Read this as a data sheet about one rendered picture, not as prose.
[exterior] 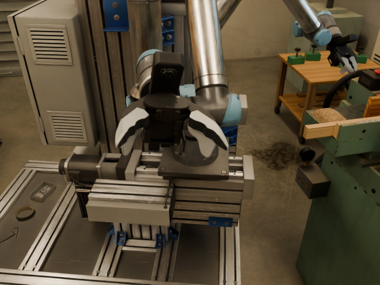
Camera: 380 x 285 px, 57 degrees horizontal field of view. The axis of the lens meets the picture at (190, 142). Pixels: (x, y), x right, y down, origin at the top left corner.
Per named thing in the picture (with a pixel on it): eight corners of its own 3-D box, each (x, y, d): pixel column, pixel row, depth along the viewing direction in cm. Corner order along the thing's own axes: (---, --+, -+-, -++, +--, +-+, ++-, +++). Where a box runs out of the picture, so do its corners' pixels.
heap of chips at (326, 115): (331, 109, 126) (333, 102, 125) (352, 126, 116) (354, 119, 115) (309, 112, 125) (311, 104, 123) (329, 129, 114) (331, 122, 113)
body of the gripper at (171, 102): (186, 154, 58) (177, 119, 68) (194, 108, 53) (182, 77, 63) (139, 153, 56) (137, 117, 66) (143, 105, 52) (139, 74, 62)
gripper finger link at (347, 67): (348, 81, 155) (340, 64, 159) (355, 73, 150) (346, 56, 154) (342, 82, 154) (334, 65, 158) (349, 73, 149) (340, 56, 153)
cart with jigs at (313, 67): (337, 105, 323) (355, 35, 288) (375, 138, 276) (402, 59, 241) (269, 111, 313) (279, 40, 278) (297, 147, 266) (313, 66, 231)
